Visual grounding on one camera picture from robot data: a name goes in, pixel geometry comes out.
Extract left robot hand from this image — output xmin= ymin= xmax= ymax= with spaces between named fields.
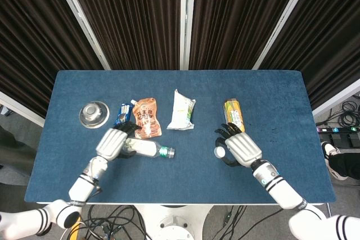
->
xmin=95 ymin=121 xmax=145 ymax=162

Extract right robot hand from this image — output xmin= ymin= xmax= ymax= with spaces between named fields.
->
xmin=214 ymin=123 xmax=263 ymax=169

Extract transparent plastic bottle green label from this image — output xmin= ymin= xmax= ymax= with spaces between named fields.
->
xmin=123 ymin=137 xmax=177 ymax=160

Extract tea bottle yellow label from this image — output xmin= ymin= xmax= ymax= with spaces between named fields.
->
xmin=223 ymin=98 xmax=245 ymax=133

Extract blue cookie pack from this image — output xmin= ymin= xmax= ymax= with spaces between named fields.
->
xmin=113 ymin=103 xmax=134 ymax=126

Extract stainless steel bowl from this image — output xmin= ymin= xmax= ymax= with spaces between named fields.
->
xmin=78 ymin=100 xmax=110 ymax=130

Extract orange spout pouch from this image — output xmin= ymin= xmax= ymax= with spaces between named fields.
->
xmin=130 ymin=97 xmax=164 ymax=141

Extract blue table mat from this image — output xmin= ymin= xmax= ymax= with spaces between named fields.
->
xmin=24 ymin=70 xmax=338 ymax=204

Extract white snack bag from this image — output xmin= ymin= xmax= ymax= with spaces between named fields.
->
xmin=166 ymin=89 xmax=197 ymax=131

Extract white table base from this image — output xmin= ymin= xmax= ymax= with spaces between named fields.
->
xmin=134 ymin=204 xmax=215 ymax=240

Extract black foot pedals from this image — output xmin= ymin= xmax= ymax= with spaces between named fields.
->
xmin=320 ymin=132 xmax=360 ymax=148

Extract person leg with white shoe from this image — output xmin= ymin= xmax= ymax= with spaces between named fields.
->
xmin=321 ymin=141 xmax=360 ymax=182

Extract dark brown curtain panel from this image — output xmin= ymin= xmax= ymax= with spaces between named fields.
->
xmin=0 ymin=0 xmax=105 ymax=117
xmin=64 ymin=0 xmax=183 ymax=71
xmin=188 ymin=0 xmax=307 ymax=71
xmin=259 ymin=0 xmax=360 ymax=109

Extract black cable with green plug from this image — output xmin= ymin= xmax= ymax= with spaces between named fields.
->
xmin=215 ymin=205 xmax=248 ymax=240

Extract black cable bundle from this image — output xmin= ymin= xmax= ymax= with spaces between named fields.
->
xmin=81 ymin=205 xmax=142 ymax=240

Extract white cable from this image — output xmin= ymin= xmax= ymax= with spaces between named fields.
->
xmin=60 ymin=221 xmax=95 ymax=240

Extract white screen frame rail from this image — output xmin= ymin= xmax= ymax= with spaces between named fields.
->
xmin=0 ymin=90 xmax=46 ymax=128
xmin=311 ymin=84 xmax=360 ymax=119

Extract coiled black cables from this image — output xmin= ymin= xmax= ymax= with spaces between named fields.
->
xmin=339 ymin=100 xmax=360 ymax=128

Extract white screen frame post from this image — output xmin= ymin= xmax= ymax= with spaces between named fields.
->
xmin=179 ymin=0 xmax=197 ymax=71
xmin=251 ymin=0 xmax=322 ymax=70
xmin=50 ymin=0 xmax=112 ymax=71

